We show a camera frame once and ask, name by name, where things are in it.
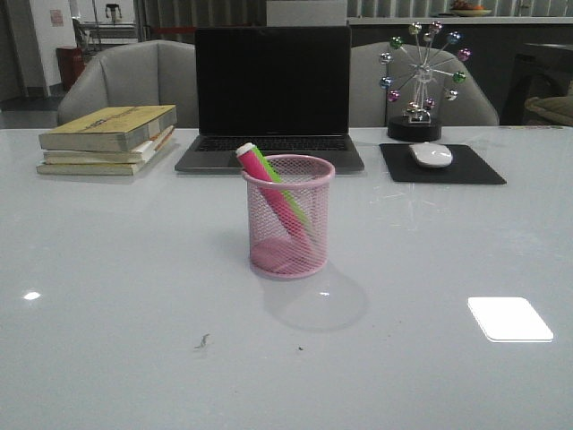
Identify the ferris wheel desk ornament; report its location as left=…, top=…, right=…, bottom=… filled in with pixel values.
left=379, top=21, right=468, bottom=142

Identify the middle cream book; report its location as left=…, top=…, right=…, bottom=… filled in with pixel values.
left=44, top=125, right=175, bottom=164

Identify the fruit bowl on counter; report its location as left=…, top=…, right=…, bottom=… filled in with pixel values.
left=449, top=0, right=492, bottom=17

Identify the grey armchair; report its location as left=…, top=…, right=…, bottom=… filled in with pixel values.
left=349, top=42, right=499, bottom=127
left=56, top=39, right=199, bottom=128

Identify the white computer mouse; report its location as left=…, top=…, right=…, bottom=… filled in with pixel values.
left=408, top=142, right=453, bottom=168

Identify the green highlighter pen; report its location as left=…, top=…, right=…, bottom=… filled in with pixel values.
left=253, top=147, right=315, bottom=243

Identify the pink highlighter pen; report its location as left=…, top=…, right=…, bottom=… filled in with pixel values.
left=235, top=142, right=315, bottom=265

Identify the bottom cream book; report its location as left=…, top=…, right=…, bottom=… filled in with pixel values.
left=36, top=133, right=171, bottom=176

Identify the black mouse pad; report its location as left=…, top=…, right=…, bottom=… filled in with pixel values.
left=380, top=143, right=507, bottom=185

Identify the right grey armchair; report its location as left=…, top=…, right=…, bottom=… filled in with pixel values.
left=349, top=42, right=499, bottom=127

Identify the red trash bin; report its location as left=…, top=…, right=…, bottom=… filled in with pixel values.
left=56, top=47, right=85, bottom=90

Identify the cream book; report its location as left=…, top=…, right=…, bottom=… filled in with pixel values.
left=44, top=125, right=175, bottom=164
left=36, top=133, right=171, bottom=176

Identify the left grey armchair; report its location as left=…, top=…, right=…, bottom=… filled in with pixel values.
left=56, top=39, right=199, bottom=128

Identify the top yellow book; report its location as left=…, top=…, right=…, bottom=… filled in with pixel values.
left=38, top=105, right=177, bottom=151

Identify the white box behind laptop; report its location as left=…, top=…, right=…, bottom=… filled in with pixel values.
left=266, top=0, right=347, bottom=27

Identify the beige cushion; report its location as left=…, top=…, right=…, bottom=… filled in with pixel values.
left=525, top=96, right=572, bottom=126

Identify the pink mesh pen holder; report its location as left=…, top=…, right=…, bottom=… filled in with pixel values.
left=242, top=154, right=335, bottom=279

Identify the grey laptop computer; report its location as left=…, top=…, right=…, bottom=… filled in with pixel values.
left=175, top=26, right=364, bottom=174

